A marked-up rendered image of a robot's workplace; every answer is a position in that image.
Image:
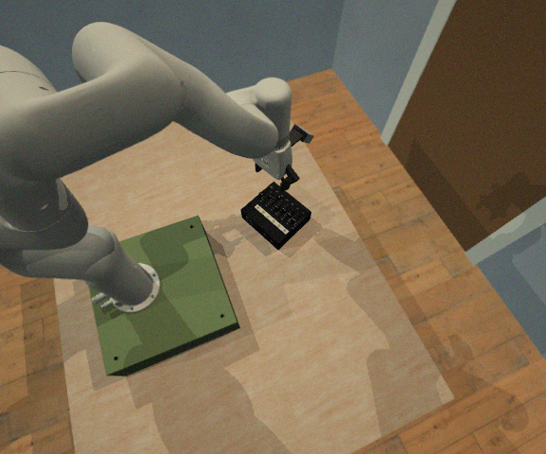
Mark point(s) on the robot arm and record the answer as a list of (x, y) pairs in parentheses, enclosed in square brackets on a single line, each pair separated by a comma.
[(127, 95)]

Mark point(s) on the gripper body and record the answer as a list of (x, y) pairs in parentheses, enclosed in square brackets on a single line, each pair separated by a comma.
[(275, 162)]

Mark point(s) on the black lighting desk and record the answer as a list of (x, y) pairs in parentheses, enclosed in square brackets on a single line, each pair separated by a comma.
[(278, 224)]

